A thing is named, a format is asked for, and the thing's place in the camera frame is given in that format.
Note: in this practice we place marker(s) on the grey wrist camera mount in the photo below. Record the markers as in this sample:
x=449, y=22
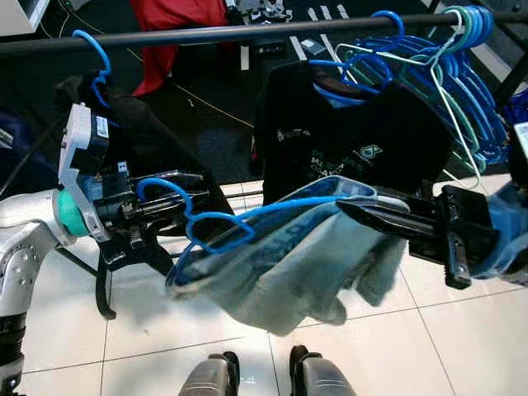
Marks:
x=78, y=136
x=507, y=223

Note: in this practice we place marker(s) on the black garment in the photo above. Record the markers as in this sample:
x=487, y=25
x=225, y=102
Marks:
x=157, y=140

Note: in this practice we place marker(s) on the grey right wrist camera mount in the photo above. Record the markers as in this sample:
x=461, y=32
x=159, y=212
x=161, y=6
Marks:
x=507, y=223

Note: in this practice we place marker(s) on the grey-green shirt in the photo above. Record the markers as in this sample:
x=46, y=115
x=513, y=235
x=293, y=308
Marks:
x=289, y=264

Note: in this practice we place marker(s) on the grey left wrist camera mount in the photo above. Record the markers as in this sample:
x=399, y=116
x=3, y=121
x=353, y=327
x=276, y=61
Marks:
x=78, y=136

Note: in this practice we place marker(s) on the red cloth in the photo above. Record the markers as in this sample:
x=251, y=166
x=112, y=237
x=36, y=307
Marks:
x=173, y=33

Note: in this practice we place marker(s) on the grey left robot leg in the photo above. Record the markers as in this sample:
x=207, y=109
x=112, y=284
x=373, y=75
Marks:
x=206, y=379

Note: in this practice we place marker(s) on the black printed t-shirt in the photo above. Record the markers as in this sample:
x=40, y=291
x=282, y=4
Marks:
x=346, y=157

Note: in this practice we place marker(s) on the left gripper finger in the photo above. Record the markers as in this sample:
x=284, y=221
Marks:
x=186, y=180
x=161, y=208

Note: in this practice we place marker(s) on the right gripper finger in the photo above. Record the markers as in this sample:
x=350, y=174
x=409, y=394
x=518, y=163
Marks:
x=417, y=234
x=396, y=216

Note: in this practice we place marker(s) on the blue bag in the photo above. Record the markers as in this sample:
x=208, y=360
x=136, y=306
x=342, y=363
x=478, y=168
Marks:
x=518, y=107

